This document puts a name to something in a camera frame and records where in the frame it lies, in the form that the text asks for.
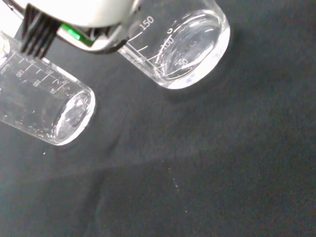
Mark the clear glass beaker with graduations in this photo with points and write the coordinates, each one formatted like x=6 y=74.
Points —
x=49 y=106

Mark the black bench cloth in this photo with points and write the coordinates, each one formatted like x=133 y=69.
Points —
x=197 y=160

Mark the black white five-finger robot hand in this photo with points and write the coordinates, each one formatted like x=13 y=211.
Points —
x=81 y=12

